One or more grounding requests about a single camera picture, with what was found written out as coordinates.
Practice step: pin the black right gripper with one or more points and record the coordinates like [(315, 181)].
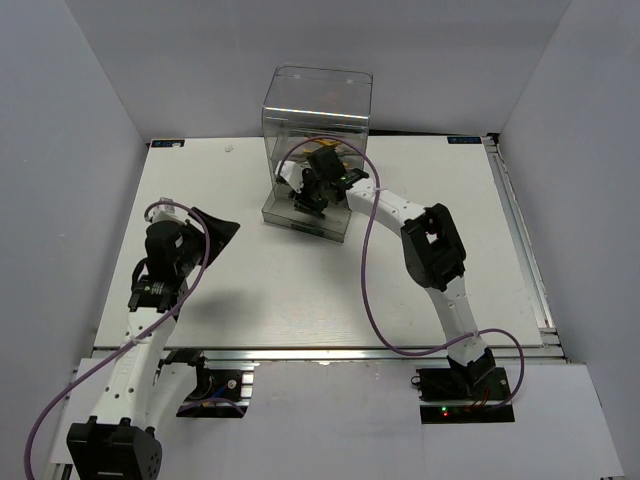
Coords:
[(304, 201)]

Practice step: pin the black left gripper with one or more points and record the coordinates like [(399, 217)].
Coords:
[(221, 233)]

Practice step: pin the yellow long nose pliers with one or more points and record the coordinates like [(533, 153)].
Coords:
[(325, 148)]

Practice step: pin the clear plastic drawer organizer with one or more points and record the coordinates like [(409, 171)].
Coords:
[(315, 123)]

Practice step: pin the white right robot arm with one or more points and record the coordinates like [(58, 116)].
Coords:
[(433, 251)]

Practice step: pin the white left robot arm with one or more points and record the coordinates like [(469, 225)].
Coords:
[(119, 438)]

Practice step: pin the black label sticker on table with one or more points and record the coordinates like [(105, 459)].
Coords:
[(167, 143)]

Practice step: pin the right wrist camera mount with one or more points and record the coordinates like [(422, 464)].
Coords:
[(291, 173)]

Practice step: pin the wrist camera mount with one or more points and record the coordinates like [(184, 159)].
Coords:
[(291, 173), (162, 210)]

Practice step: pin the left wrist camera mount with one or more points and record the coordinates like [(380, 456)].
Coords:
[(162, 210)]

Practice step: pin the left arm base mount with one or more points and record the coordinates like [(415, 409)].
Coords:
[(218, 392)]

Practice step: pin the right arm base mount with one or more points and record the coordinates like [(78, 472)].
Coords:
[(446, 400)]

